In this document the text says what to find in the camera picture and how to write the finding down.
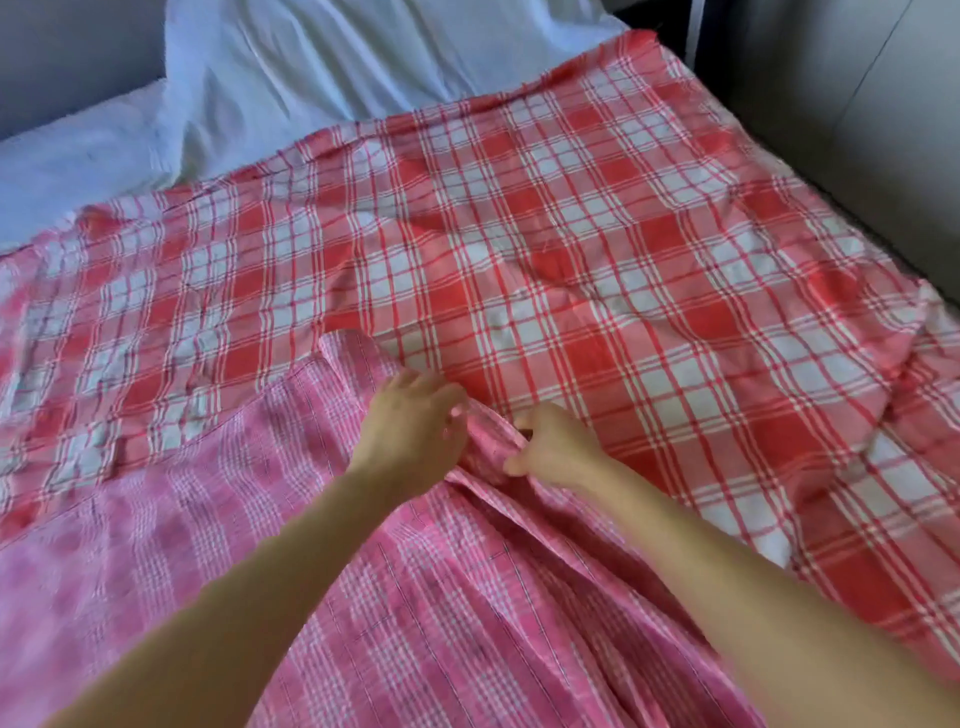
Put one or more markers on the person's left hand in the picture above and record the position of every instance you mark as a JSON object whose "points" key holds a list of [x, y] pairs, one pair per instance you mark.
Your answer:
{"points": [[408, 435]]}

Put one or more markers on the person's right hand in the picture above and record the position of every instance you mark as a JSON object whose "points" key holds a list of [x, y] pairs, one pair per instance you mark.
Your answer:
{"points": [[558, 447]]}

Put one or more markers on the red white plaid cloth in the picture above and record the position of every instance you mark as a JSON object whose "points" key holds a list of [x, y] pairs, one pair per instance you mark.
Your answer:
{"points": [[600, 255]]}

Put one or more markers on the pink gingham sheet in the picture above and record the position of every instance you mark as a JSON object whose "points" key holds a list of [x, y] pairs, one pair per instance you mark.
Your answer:
{"points": [[450, 630]]}

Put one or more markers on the person's left forearm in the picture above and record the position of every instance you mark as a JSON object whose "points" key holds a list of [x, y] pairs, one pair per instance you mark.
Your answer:
{"points": [[240, 615]]}

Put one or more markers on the person's right forearm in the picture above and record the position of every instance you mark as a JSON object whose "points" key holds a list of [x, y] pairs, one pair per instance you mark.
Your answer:
{"points": [[765, 600]]}

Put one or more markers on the white pillow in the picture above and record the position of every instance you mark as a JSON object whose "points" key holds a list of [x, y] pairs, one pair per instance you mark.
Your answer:
{"points": [[345, 68]]}

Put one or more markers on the white wardrobe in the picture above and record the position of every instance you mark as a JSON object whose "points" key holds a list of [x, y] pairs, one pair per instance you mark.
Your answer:
{"points": [[855, 120]]}

